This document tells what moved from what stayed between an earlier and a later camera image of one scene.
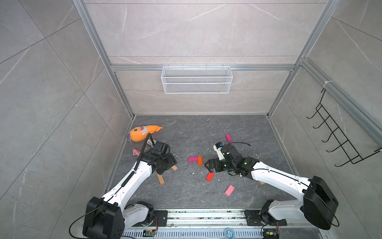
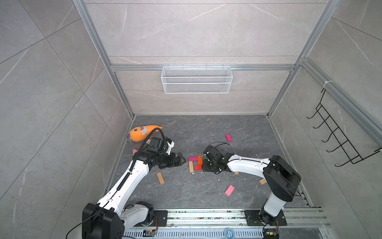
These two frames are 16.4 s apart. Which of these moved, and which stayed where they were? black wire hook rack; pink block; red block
Moved: red block
Stayed: pink block; black wire hook rack
